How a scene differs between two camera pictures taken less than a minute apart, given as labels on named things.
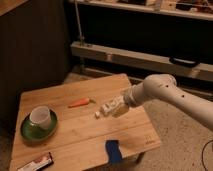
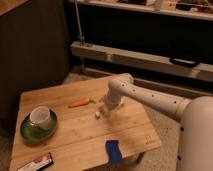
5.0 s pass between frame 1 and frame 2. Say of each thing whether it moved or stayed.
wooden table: stayed
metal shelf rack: stayed
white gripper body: moved
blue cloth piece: stayed
